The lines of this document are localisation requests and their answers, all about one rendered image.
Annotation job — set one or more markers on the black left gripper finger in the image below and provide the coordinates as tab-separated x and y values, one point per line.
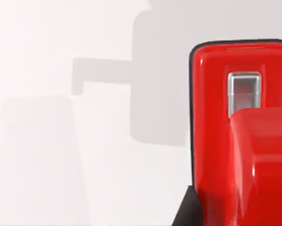
186	212

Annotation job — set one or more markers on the red stapler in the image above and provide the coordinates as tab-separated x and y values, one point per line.
213	131

